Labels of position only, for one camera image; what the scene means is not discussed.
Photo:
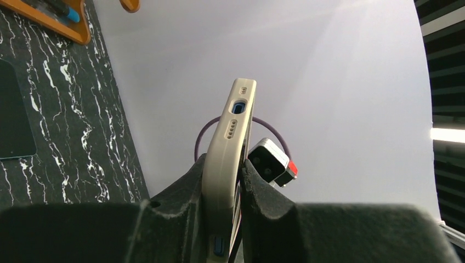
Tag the black blue small device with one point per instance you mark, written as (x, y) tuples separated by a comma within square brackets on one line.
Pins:
[(62, 9)]

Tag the orange wooden shelf rack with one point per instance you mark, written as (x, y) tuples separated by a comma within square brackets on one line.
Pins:
[(38, 11)]

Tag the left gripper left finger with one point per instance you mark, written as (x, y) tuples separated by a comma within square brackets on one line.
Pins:
[(166, 228)]

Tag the dark phone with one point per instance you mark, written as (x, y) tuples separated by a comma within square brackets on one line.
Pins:
[(17, 139)]

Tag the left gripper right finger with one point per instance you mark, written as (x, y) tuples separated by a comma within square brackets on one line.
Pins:
[(276, 229)]

